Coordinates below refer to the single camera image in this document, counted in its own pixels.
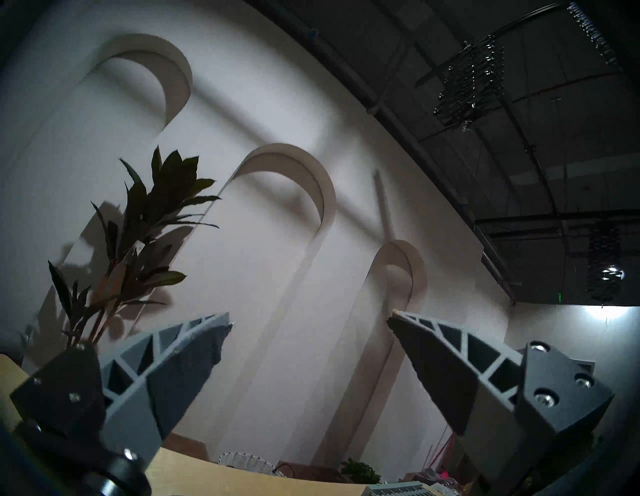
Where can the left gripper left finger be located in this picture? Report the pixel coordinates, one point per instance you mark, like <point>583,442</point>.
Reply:
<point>140,395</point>

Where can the tall potted plant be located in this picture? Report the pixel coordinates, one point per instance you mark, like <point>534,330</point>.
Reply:
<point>165,185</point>

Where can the grey slatted cutlery rack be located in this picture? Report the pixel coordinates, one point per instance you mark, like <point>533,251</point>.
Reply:
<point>400,490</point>

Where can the bushy small potted plant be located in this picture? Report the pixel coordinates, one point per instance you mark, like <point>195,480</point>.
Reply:
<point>360,472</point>

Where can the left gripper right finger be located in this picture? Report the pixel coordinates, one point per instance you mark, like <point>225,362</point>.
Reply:
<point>480,400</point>

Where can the red broom with pink head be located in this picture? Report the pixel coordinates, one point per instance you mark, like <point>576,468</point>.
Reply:
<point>443,470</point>

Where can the white wicker basket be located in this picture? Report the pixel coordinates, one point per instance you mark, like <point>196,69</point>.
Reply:
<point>247,462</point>

